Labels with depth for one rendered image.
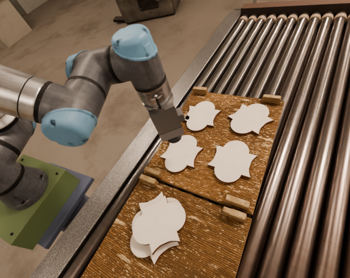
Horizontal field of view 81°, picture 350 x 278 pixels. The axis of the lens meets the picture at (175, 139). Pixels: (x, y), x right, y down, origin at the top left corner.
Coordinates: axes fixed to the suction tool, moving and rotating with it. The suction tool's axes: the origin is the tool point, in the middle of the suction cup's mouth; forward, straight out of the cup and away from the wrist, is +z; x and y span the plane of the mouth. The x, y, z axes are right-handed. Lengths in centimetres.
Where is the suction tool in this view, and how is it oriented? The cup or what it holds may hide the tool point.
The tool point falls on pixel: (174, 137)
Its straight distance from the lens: 61.1
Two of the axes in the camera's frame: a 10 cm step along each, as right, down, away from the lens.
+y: -2.5, -7.2, 6.5
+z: 2.6, 5.9, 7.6
